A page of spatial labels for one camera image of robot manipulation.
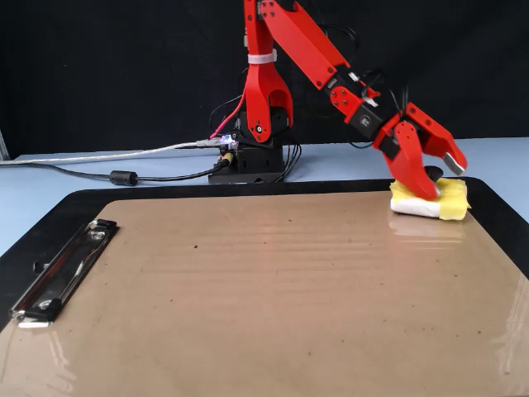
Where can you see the black rectangular mat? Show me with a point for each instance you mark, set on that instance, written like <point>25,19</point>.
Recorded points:
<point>165,189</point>

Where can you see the yellow sponge with black knob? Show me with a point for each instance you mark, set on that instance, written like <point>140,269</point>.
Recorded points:
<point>452,202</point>

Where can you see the brown wooden clipboard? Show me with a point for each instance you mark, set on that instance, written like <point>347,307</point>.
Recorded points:
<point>264,310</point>

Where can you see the controller board with LEDs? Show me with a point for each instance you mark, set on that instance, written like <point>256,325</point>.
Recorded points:
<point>229,142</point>

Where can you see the metal clipboard clip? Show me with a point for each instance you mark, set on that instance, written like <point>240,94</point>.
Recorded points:
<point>62,273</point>

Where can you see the black backdrop curtain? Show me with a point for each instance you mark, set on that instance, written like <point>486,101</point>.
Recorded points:
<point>103,62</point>

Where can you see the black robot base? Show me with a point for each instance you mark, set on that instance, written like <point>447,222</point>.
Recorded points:
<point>256,165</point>

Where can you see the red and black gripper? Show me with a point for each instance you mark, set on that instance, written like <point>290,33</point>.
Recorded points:
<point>386,144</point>

